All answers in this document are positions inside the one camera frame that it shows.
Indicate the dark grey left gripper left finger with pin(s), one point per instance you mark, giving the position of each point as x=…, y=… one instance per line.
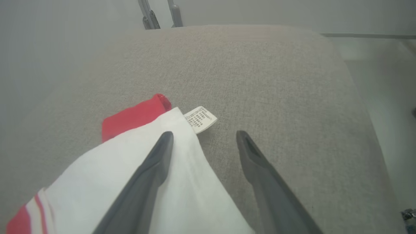
x=139, y=195

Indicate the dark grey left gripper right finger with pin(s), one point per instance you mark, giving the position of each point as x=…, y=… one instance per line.
x=276, y=201

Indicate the red white jersey shirt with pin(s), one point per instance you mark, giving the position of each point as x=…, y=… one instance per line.
x=97, y=175

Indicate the grey fabric cushion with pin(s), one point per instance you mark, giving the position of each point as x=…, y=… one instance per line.
x=260, y=81

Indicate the grey metal stand with casters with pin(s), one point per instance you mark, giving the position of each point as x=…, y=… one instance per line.
x=175, y=14

